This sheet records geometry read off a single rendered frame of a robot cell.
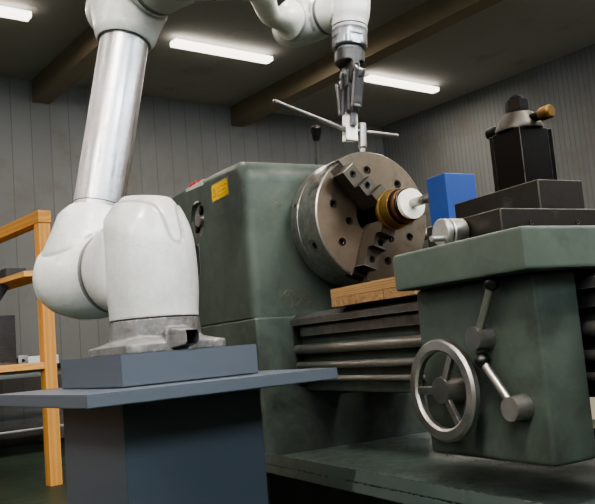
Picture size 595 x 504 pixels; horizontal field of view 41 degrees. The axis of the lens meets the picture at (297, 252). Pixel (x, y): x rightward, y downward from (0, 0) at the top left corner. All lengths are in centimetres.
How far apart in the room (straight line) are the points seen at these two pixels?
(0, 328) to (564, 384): 517
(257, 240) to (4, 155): 752
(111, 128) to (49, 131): 794
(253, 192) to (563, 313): 97
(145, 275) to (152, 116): 885
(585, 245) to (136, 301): 70
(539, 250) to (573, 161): 908
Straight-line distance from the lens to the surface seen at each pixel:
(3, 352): 602
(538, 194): 131
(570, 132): 1025
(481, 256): 115
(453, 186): 164
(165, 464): 128
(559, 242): 114
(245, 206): 192
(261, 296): 190
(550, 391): 115
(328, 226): 183
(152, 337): 132
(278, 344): 190
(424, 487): 132
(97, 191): 157
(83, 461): 140
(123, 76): 167
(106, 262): 138
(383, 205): 179
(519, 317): 116
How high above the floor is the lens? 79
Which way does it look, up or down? 7 degrees up
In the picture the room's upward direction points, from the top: 5 degrees counter-clockwise
